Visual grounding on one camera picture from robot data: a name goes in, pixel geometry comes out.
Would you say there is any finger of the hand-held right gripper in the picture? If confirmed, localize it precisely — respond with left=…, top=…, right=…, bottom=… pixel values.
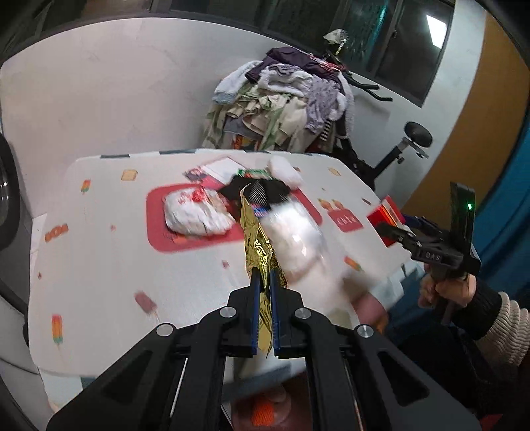
left=375, top=221, right=417, bottom=250
left=399, top=215, right=435, bottom=233

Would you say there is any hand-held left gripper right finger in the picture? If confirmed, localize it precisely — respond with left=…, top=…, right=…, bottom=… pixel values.
left=268, top=269, right=483, bottom=431

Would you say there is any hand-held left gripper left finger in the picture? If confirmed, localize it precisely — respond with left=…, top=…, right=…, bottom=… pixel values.
left=45, top=269, right=266, bottom=431

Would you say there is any red box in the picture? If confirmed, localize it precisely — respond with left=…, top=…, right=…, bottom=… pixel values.
left=366, top=196, right=408, bottom=248

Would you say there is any gold foil wrapper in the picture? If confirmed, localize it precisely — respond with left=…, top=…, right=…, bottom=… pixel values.
left=239, top=184, right=291, bottom=357

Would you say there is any clear plastic bag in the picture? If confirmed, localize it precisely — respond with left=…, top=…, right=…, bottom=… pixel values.
left=259, top=199, right=386, bottom=324

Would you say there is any round bin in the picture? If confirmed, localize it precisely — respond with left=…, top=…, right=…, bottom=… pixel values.
left=226, top=383, right=316, bottom=431

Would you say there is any white bag red print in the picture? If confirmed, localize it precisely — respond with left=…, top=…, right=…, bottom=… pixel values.
left=163, top=186, right=237, bottom=238

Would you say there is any black tissue pack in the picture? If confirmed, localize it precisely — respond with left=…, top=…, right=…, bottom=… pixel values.
left=219, top=176, right=294, bottom=208

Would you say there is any white tissue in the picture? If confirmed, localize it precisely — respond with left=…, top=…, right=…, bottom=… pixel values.
left=267, top=154, right=305, bottom=187

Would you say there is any clear plastic package white card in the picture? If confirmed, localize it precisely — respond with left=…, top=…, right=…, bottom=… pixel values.
left=184, top=157, right=240, bottom=185

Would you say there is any person's right forearm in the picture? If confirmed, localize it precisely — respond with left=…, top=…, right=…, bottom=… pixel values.
left=466, top=282, right=530, bottom=363

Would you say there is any person's right hand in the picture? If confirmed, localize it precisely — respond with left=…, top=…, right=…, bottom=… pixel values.
left=418, top=271, right=478, bottom=309

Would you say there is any blue curtain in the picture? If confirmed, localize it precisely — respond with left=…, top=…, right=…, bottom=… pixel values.
left=476, top=124, right=530, bottom=307

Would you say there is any black exercise bike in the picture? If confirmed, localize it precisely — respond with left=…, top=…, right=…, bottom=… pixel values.
left=323, top=29, right=434, bottom=191

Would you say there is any orange wrapper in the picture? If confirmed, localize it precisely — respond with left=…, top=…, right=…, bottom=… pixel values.
left=252, top=398, right=278, bottom=427

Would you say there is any person's dark clothing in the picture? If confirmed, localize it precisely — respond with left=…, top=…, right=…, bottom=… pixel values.
left=389, top=321, right=530, bottom=431

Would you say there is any printed tablecloth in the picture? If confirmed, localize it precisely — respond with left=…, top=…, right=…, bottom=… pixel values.
left=27, top=148, right=417, bottom=379

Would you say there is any pile of clothes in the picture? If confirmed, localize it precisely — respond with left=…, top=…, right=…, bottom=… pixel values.
left=202, top=46, right=357, bottom=156

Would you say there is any dark window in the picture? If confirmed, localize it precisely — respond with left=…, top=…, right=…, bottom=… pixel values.
left=0, top=0, right=456, bottom=109

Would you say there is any washing machine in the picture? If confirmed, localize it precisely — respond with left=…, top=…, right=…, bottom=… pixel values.
left=0, top=133, right=21, bottom=251

